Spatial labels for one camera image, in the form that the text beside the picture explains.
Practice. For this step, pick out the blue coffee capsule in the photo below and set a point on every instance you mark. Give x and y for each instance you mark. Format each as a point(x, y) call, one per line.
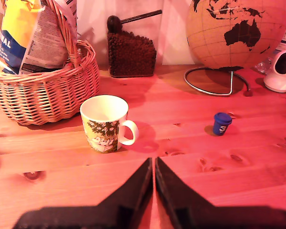
point(220, 126)

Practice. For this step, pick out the clear coffee bean jar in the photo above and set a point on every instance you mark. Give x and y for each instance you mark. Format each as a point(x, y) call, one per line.
point(131, 57)

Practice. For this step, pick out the black coffee scoop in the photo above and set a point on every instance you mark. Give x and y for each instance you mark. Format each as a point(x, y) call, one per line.
point(114, 23)

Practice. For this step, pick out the yellow and blue coffee bag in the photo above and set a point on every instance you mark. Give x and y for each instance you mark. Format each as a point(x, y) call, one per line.
point(16, 28)

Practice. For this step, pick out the floral print white mug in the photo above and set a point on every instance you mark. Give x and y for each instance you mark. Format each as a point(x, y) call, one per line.
point(102, 133)

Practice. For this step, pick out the woven wicker basket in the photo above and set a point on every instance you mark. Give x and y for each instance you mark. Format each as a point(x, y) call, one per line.
point(45, 100)

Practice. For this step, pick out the cork globe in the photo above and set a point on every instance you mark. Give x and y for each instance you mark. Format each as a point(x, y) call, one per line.
point(205, 35)

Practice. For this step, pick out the white printed snack bag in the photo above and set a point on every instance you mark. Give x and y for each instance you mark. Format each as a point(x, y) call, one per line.
point(70, 14)

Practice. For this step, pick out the small white round camera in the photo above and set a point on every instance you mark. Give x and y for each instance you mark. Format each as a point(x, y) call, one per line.
point(276, 82)

